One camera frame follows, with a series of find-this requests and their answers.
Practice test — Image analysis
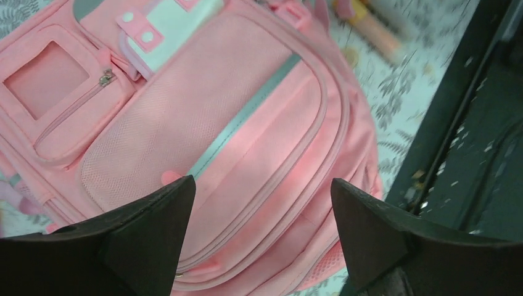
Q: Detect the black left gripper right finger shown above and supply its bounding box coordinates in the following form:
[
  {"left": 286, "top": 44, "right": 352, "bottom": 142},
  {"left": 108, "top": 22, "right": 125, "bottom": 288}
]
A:
[{"left": 331, "top": 178, "right": 522, "bottom": 295}]

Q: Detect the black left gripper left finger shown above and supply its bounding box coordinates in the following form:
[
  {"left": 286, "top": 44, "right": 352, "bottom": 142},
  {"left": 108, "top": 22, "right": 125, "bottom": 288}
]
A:
[{"left": 1, "top": 176, "right": 196, "bottom": 295}]

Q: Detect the pink student backpack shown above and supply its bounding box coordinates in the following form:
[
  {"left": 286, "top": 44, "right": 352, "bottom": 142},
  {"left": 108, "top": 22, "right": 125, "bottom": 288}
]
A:
[{"left": 1, "top": 1, "right": 382, "bottom": 295}]

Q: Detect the pink highlighter pen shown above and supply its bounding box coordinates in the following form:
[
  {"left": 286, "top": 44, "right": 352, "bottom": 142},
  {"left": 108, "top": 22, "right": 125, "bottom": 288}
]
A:
[{"left": 367, "top": 0, "right": 419, "bottom": 41}]

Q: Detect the floral patterned table mat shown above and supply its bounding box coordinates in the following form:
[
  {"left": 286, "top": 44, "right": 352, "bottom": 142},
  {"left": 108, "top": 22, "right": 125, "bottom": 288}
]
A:
[{"left": 0, "top": 0, "right": 483, "bottom": 296}]

